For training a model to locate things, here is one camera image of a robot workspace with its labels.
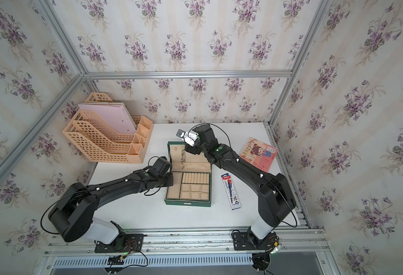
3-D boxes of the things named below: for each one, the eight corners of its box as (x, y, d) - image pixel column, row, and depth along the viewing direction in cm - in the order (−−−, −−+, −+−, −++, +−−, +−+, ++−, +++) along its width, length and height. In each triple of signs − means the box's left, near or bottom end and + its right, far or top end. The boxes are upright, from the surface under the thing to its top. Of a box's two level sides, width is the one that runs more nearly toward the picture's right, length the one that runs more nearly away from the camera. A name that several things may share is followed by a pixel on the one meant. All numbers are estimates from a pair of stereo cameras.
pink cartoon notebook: (237, 156, 107) (237, 154, 105) (248, 139, 116) (249, 136, 114) (268, 172, 100) (269, 170, 97) (277, 152, 109) (278, 149, 107)
